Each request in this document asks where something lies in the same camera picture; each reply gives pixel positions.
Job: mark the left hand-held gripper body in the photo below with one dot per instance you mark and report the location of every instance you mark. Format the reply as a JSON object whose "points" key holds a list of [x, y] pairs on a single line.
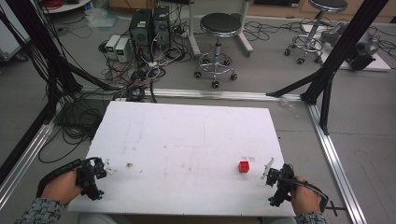
{"points": [[89, 180]]}

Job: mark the clear plastic bag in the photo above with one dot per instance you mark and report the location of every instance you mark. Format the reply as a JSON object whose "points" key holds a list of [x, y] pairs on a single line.
{"points": [[101, 17]]}

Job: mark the person's right hand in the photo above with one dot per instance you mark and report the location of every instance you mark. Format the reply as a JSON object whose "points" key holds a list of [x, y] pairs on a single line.
{"points": [[306, 197]]}

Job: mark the black computer tower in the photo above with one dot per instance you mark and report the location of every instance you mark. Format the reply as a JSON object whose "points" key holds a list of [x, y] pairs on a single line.
{"points": [[140, 31], [162, 26]]}

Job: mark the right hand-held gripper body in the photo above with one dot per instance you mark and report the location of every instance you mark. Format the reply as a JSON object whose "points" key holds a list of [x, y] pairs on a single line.
{"points": [[282, 183]]}

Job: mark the grey device on white board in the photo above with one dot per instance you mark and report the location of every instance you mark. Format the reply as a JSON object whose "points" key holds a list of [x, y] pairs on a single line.
{"points": [[361, 46]]}

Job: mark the person's left hand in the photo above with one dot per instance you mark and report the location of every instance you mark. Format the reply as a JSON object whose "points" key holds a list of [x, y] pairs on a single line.
{"points": [[62, 186]]}

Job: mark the round white table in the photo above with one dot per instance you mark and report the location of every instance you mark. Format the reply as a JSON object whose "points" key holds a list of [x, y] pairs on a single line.
{"points": [[67, 5]]}

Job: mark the aluminium floor rail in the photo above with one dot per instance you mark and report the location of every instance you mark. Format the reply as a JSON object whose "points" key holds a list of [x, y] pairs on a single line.
{"points": [[218, 94], [336, 165], [25, 158]]}

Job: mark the black round stool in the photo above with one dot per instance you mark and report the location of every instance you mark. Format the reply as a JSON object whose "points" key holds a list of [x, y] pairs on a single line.
{"points": [[220, 25], [327, 4]]}

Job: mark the black frame post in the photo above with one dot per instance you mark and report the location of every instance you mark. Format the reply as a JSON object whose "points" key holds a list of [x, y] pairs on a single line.
{"points": [[345, 49], [40, 46]]}

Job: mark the white power supply unit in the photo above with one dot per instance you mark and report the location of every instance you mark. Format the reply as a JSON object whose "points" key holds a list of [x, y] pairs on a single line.
{"points": [[112, 45], [122, 49]]}

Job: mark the red cube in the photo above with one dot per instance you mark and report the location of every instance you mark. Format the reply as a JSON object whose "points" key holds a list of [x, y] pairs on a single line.
{"points": [[244, 166]]}

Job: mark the white table legs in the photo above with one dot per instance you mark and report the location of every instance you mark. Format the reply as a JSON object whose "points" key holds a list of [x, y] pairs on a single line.
{"points": [[193, 37]]}

